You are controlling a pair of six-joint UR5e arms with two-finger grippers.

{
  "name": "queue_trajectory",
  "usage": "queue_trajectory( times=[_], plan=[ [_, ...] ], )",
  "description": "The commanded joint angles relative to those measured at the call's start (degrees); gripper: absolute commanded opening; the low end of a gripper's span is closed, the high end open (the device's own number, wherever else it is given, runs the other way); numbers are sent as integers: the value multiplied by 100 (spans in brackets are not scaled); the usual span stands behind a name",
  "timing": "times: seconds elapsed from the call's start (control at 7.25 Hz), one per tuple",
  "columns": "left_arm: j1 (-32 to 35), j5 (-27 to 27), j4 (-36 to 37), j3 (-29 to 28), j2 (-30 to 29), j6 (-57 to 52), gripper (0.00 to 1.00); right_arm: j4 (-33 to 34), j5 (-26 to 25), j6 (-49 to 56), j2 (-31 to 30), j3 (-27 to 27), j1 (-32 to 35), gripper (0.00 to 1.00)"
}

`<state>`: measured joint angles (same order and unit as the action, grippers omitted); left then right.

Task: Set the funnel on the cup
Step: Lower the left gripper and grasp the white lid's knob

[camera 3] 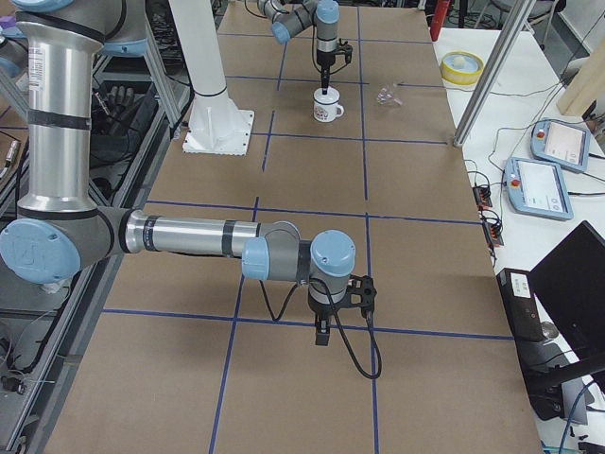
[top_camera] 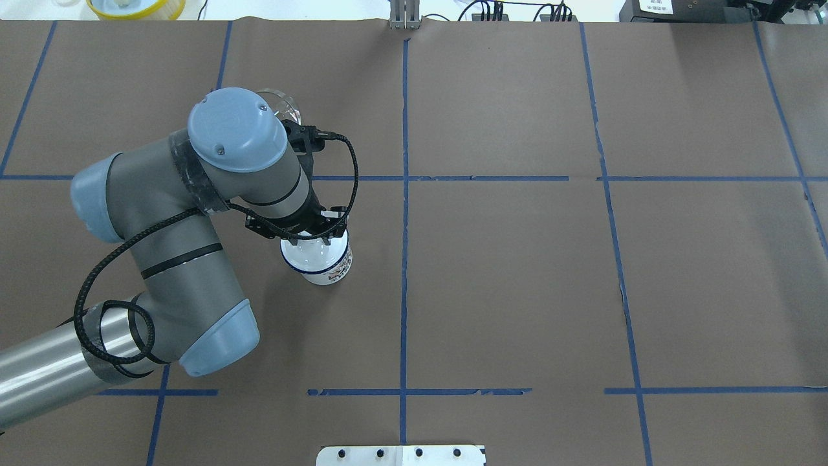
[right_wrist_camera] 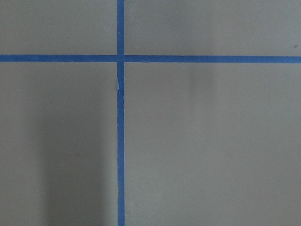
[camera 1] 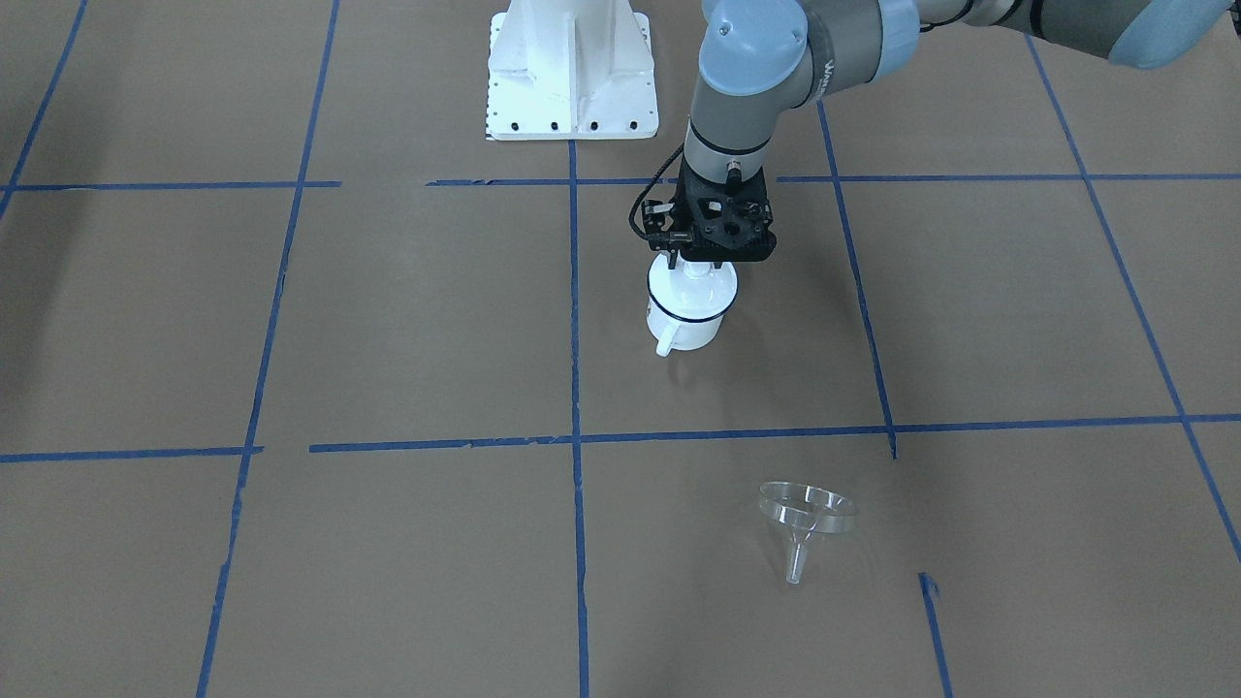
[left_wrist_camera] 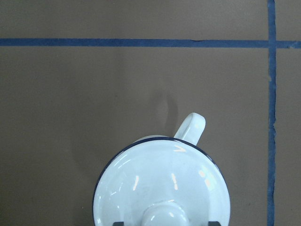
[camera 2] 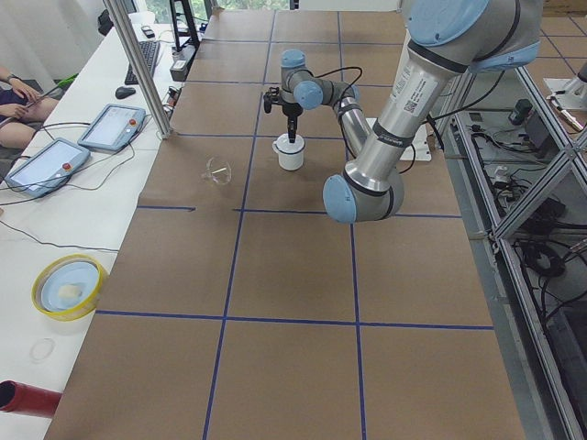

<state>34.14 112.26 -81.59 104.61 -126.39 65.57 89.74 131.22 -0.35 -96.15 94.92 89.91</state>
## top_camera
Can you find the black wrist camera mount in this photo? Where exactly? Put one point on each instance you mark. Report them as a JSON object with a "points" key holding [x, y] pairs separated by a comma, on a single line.
{"points": [[305, 142]]}

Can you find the aluminium frame post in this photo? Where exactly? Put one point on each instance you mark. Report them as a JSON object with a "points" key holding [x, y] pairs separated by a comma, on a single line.
{"points": [[404, 15]]}

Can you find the yellow rimmed bowl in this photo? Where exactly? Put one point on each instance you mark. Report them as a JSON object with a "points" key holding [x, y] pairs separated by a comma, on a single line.
{"points": [[137, 10]]}

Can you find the white enamel mug lid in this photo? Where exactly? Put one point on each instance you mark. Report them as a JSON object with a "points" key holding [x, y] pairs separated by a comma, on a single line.
{"points": [[315, 256]]}

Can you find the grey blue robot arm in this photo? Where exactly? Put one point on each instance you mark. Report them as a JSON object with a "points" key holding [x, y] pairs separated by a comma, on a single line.
{"points": [[168, 292]]}

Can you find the clear plastic funnel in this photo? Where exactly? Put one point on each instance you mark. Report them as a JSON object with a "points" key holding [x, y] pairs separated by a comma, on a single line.
{"points": [[282, 104]]}

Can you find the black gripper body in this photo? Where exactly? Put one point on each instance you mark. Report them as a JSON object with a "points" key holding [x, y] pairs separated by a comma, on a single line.
{"points": [[316, 222]]}

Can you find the black power strip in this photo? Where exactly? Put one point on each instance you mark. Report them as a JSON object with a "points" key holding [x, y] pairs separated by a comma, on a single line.
{"points": [[526, 11]]}

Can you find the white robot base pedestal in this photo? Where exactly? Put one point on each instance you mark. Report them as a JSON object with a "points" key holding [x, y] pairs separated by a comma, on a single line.
{"points": [[402, 455]]}

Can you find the white enamel mug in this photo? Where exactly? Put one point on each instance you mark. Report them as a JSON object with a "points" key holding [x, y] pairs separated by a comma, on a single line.
{"points": [[330, 277]]}

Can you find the black equipment box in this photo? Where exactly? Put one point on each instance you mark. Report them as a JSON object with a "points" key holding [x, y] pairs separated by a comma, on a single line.
{"points": [[723, 12]]}

